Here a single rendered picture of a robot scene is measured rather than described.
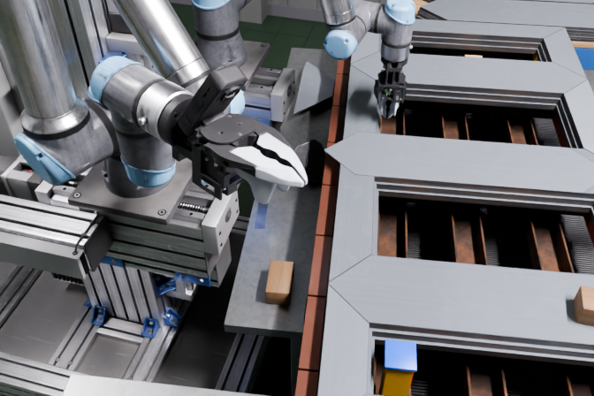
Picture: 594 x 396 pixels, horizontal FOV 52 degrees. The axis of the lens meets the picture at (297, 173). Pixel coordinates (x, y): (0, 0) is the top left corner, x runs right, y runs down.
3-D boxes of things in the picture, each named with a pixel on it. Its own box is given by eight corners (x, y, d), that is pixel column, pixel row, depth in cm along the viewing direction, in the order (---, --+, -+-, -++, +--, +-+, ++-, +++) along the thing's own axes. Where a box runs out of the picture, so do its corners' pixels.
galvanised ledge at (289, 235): (341, 57, 241) (341, 50, 239) (307, 339, 145) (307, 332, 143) (291, 54, 243) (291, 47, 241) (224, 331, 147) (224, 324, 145)
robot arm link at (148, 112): (179, 73, 82) (130, 92, 77) (203, 86, 80) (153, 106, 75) (181, 121, 86) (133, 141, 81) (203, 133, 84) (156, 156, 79)
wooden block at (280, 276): (270, 272, 157) (270, 259, 153) (293, 274, 156) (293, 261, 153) (265, 304, 149) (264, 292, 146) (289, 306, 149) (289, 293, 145)
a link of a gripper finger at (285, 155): (317, 203, 73) (262, 170, 78) (323, 163, 70) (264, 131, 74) (300, 215, 71) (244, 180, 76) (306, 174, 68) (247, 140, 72)
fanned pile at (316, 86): (338, 64, 232) (338, 55, 229) (330, 125, 203) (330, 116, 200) (306, 62, 233) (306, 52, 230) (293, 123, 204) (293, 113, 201)
